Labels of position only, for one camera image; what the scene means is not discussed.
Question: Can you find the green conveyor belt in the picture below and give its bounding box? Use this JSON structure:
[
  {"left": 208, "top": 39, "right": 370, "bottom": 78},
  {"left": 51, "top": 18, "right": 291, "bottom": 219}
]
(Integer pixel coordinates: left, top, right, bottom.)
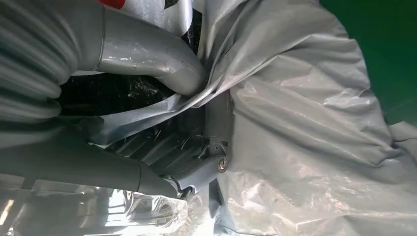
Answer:
[{"left": 318, "top": 0, "right": 417, "bottom": 127}]

